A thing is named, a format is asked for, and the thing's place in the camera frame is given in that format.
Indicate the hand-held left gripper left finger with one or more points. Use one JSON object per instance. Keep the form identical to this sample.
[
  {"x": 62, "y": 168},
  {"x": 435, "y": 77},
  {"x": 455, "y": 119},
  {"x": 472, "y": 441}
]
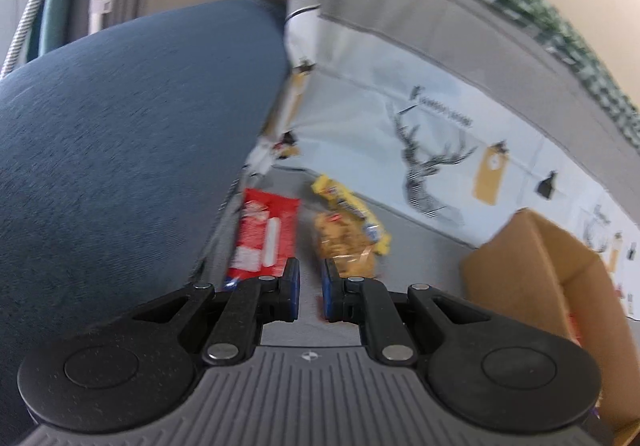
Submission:
[{"x": 295, "y": 290}]

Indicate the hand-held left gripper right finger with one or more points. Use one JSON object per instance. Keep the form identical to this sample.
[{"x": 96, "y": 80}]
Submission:
[{"x": 327, "y": 290}]

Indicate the clear bag of brown snacks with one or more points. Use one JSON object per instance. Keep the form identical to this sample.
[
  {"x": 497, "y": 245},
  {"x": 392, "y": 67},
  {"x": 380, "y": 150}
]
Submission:
[{"x": 342, "y": 241}]

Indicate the red white-label snack packet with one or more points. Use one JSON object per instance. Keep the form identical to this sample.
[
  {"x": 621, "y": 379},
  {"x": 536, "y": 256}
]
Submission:
[{"x": 262, "y": 231}]

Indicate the yellow snack packet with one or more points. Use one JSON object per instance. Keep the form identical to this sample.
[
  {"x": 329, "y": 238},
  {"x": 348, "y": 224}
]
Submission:
[{"x": 350, "y": 206}]

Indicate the brown cardboard box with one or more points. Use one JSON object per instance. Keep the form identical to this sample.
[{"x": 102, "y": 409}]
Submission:
[{"x": 535, "y": 256}]

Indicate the small red snack packet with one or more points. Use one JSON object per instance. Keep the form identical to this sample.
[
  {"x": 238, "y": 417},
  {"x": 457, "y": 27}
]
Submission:
[{"x": 575, "y": 328}]

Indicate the blue snack packet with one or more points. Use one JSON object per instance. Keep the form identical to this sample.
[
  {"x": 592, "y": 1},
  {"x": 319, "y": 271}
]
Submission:
[{"x": 231, "y": 283}]

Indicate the grey fabric storage bin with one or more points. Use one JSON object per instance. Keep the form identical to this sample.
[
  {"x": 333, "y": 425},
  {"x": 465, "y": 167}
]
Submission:
[{"x": 350, "y": 100}]

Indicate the blue fabric cushion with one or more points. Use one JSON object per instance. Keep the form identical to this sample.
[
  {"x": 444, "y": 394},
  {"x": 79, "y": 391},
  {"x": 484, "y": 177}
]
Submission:
[{"x": 125, "y": 150}]

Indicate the green checked cloth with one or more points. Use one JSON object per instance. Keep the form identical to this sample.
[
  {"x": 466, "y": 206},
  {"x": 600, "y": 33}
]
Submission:
[{"x": 525, "y": 0}]

